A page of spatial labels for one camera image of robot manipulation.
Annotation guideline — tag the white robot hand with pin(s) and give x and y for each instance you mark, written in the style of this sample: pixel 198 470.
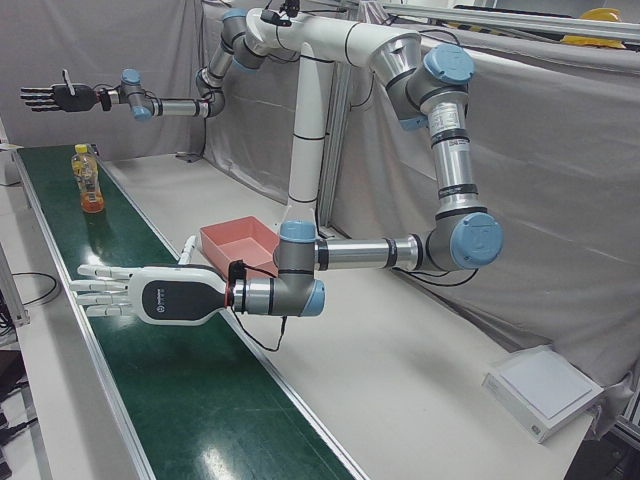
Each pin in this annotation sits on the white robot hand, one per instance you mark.
pixel 170 295

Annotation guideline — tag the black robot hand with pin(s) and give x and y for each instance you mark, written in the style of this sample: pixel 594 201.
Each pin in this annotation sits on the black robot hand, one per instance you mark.
pixel 75 99

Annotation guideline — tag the orange juice bottle yellow cap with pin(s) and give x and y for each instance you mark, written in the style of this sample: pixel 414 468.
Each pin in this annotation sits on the orange juice bottle yellow cap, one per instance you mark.
pixel 89 180

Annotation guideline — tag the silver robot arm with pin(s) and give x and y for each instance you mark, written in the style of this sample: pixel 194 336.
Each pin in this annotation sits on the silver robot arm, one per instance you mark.
pixel 175 107
pixel 450 165

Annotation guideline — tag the pink plastic basket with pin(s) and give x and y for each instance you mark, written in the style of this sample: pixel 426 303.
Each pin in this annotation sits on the pink plastic basket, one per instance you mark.
pixel 245 247

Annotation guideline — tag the grey fabric backdrop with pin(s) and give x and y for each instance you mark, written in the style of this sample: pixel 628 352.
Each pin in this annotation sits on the grey fabric backdrop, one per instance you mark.
pixel 100 40

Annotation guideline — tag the green conveyor belt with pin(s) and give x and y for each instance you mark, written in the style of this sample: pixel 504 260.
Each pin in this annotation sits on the green conveyor belt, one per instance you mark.
pixel 175 375

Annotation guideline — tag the small white box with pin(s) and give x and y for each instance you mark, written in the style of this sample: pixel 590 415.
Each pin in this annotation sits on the small white box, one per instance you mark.
pixel 7 167

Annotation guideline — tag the aluminium table leg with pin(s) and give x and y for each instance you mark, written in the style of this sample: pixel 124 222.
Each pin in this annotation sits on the aluminium table leg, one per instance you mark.
pixel 15 305

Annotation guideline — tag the black equipment rack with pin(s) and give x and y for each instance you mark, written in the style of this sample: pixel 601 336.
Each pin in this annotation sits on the black equipment rack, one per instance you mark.
pixel 10 370

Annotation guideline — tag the white robot torso column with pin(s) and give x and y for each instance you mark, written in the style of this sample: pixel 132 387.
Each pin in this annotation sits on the white robot torso column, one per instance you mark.
pixel 310 125

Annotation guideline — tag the aluminium support column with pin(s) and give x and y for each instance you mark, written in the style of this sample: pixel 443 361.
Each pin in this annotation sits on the aluminium support column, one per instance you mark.
pixel 337 150

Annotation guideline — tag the flat white box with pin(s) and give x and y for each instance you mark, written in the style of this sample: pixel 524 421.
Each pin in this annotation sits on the flat white box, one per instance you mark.
pixel 545 390

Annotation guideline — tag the grey fabric side curtain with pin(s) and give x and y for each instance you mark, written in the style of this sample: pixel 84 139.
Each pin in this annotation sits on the grey fabric side curtain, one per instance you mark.
pixel 550 175

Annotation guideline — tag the yellow black striped bar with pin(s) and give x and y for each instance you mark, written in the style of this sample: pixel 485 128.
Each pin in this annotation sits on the yellow black striped bar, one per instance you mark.
pixel 480 27

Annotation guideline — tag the aluminium overhead beam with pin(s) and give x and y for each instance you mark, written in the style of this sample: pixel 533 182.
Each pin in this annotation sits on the aluminium overhead beam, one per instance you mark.
pixel 500 19

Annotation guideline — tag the yellow hard hat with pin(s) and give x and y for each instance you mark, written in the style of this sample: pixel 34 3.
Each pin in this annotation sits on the yellow hard hat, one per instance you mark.
pixel 592 40
pixel 600 15

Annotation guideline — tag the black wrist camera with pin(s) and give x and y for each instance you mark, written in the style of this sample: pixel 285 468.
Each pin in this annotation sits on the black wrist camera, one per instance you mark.
pixel 236 272

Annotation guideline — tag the black head camera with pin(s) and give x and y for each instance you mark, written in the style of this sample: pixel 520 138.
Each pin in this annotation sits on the black head camera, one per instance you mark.
pixel 275 17

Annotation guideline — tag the aluminium corner frame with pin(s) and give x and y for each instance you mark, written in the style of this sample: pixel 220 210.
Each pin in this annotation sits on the aluminium corner frame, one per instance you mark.
pixel 631 415

